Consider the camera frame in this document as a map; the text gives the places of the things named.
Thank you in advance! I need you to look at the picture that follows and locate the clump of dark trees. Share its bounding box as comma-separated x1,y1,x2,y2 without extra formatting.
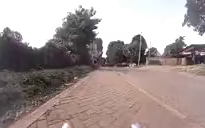
105,34,149,66

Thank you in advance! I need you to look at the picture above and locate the pale utility pole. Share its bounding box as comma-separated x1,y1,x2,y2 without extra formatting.
137,32,143,68

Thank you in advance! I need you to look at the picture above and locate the large dark tree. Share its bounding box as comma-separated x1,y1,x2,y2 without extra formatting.
45,5,103,66

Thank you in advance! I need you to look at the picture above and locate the reddish brick road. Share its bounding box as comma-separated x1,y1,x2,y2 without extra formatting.
26,65,205,128

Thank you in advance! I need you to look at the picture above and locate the robot's own part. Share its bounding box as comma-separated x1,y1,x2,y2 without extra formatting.
130,122,143,128
61,122,72,128

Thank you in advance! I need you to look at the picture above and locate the pale concrete kerb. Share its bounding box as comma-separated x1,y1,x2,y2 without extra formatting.
8,73,94,128

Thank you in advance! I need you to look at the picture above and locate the weedy grass verge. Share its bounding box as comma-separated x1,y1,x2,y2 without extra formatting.
0,64,95,126

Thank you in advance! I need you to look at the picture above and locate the distant tree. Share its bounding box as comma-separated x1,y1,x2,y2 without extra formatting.
162,35,188,58

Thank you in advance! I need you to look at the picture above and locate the low building with roof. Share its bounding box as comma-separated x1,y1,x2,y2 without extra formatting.
174,43,205,66

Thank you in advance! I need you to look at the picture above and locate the dry grass verge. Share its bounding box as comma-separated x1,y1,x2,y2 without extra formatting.
173,63,205,77

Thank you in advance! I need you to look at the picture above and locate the tree with hanging branches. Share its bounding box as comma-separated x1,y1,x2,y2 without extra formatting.
182,0,205,40

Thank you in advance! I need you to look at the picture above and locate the low pale wall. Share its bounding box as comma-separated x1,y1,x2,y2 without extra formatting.
146,57,188,67

